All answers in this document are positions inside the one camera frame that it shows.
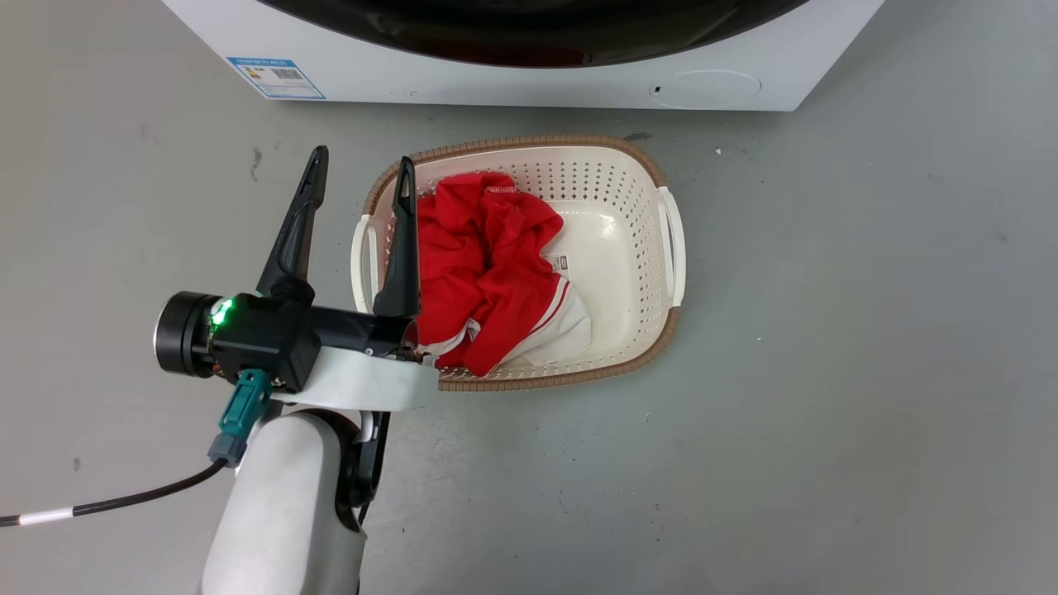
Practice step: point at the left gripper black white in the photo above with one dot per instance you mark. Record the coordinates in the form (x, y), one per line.
(264, 335)

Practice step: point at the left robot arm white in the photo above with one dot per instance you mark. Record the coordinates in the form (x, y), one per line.
(281, 504)

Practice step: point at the white washing machine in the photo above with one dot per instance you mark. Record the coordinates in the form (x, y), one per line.
(529, 83)

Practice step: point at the dark glass washing machine door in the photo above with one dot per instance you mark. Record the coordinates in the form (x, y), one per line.
(529, 33)

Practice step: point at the red and white garment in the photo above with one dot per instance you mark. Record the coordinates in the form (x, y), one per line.
(488, 264)

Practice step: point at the blue energy label sticker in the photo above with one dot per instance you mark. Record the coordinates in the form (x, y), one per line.
(277, 77)

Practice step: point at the cream laundry basket brown rim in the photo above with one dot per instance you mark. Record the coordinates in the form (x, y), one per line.
(616, 248)

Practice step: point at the round white filter cover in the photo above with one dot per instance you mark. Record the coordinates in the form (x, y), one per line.
(704, 88)

